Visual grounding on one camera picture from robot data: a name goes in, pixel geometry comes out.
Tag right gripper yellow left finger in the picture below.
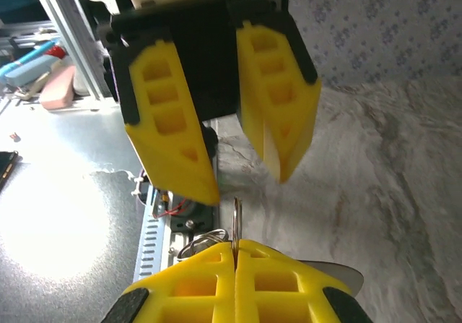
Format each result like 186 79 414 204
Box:
104 241 236 323

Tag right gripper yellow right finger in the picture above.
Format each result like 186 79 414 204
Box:
236 238 372 323

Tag small silver split ring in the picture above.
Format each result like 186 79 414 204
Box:
175 228 231 261

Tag grey metal sheet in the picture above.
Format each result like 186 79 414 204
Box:
0 95 152 323

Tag pink block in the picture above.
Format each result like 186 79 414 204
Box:
38 65 77 111

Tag red white small object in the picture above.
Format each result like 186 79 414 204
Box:
45 44 69 64

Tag black flat device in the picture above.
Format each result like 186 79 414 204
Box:
0 150 19 194

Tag dark teal box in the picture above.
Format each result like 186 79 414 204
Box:
0 0 48 24

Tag red wires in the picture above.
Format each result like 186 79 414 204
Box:
153 197 188 220

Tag white slotted cable duct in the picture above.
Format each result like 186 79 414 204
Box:
132 184 174 284

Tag aluminium frame post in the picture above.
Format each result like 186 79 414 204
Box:
30 0 111 103

